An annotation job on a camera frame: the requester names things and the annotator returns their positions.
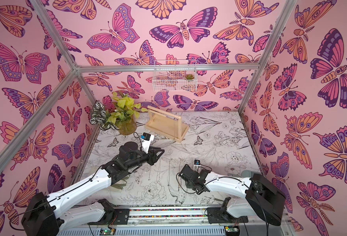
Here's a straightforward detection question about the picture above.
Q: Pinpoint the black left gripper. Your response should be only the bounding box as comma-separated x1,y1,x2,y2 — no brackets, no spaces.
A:
126,147,165,172

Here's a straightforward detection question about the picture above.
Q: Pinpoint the wooden jewelry display stand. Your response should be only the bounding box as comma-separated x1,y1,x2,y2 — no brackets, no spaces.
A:
145,106,189,143

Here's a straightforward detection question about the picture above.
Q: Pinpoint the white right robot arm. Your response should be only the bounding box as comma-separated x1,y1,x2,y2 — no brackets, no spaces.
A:
177,164,286,226

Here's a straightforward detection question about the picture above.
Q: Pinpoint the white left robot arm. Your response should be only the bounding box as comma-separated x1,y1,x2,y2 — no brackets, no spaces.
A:
21,142,165,236

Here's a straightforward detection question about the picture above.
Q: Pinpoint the green potted plant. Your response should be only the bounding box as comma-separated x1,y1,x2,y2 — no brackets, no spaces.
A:
89,92,147,136

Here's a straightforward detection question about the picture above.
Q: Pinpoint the teal plastic paddle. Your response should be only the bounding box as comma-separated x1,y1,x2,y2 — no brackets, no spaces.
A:
241,170,255,178

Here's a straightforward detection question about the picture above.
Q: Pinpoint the small succulent in basket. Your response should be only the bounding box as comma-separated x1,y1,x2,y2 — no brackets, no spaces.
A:
185,74,195,80

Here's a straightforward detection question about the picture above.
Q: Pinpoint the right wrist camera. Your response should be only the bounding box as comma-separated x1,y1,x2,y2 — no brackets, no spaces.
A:
193,159,201,172

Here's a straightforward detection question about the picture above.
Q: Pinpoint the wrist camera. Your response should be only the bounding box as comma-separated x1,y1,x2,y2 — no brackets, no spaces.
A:
140,132,155,153
193,159,201,172

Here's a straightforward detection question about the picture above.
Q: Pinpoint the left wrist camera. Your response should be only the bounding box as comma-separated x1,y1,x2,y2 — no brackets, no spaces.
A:
140,132,155,153

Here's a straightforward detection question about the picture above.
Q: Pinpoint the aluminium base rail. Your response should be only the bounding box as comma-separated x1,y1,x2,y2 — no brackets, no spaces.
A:
58,206,296,236

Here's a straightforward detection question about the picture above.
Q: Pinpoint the white wire wall basket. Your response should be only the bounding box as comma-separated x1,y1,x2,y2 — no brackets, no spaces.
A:
151,59,198,92

